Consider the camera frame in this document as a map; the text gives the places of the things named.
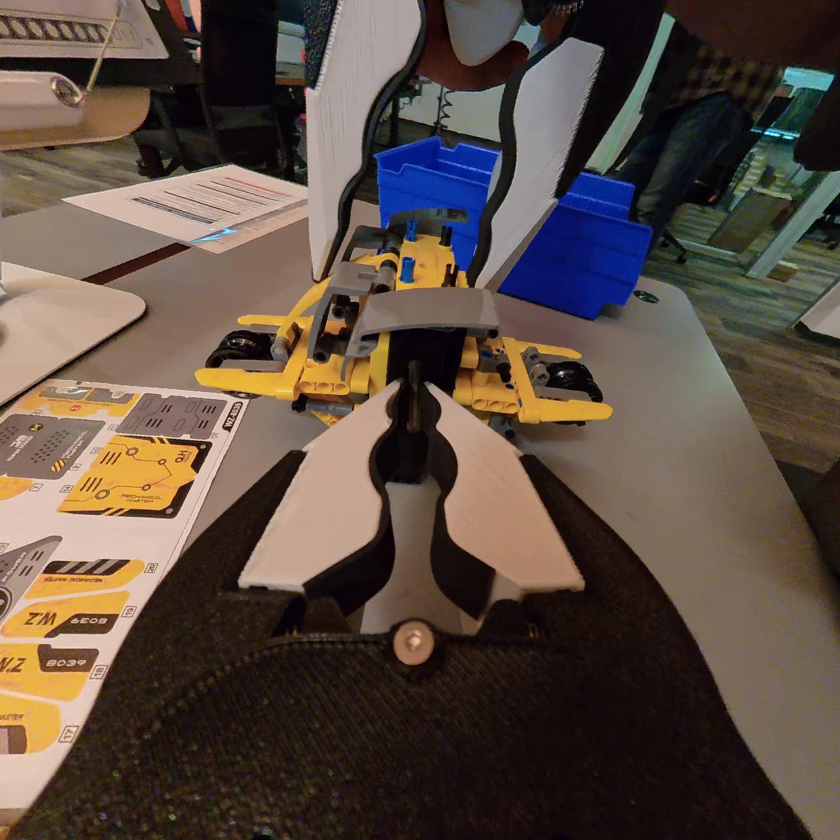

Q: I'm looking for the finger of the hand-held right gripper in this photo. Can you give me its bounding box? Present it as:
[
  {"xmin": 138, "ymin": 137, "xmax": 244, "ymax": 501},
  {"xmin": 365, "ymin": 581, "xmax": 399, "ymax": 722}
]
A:
[
  {"xmin": 306, "ymin": 0, "xmax": 429, "ymax": 283},
  {"xmin": 478, "ymin": 37, "xmax": 606, "ymax": 293}
]

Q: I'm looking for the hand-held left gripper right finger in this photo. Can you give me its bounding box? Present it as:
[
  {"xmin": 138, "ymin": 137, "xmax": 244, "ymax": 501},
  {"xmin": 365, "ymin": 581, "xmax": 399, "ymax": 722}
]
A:
[{"xmin": 420, "ymin": 379, "xmax": 586, "ymax": 619}]

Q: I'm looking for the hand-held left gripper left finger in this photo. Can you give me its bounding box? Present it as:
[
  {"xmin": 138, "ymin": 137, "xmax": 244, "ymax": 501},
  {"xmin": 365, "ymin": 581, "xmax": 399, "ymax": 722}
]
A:
[{"xmin": 238, "ymin": 379, "xmax": 414, "ymax": 598}]

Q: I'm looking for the yellow toy brick vehicle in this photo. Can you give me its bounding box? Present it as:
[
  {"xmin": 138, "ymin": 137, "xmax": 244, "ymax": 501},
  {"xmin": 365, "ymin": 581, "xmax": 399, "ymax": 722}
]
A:
[{"xmin": 195, "ymin": 209, "xmax": 614, "ymax": 485}]

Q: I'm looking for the person's right hand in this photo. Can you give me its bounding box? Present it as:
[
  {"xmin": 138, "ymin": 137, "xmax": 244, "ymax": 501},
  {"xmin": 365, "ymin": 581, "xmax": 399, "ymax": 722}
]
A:
[{"xmin": 420, "ymin": 0, "xmax": 532, "ymax": 91}]

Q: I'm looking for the black office chair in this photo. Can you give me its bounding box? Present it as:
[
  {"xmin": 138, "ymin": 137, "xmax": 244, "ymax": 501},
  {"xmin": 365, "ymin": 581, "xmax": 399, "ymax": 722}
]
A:
[{"xmin": 134, "ymin": 0, "xmax": 306, "ymax": 181}]

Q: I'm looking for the blue plastic bin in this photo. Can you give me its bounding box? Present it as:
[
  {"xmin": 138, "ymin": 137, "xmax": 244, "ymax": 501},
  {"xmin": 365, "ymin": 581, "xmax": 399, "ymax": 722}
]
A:
[{"xmin": 374, "ymin": 138, "xmax": 652, "ymax": 320}]

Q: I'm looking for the printed paper sheet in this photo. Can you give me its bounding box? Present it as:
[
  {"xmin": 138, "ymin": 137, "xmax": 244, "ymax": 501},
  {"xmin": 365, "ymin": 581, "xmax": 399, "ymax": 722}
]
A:
[{"xmin": 63, "ymin": 164, "xmax": 309, "ymax": 256}]

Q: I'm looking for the yellow sticker sheet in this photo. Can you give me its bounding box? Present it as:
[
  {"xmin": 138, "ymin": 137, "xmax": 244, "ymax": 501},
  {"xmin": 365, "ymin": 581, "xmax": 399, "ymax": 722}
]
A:
[{"xmin": 0, "ymin": 377, "xmax": 252, "ymax": 811}]

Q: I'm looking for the open instruction booklet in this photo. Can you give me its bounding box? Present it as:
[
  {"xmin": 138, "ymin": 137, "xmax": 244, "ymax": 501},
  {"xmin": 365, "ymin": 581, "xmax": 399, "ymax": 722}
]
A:
[{"xmin": 0, "ymin": 0, "xmax": 173, "ymax": 61}]

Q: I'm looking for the white book stand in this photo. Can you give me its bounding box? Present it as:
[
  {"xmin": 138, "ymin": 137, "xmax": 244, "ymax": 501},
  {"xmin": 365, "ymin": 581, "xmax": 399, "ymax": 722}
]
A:
[{"xmin": 0, "ymin": 0, "xmax": 175, "ymax": 408}]

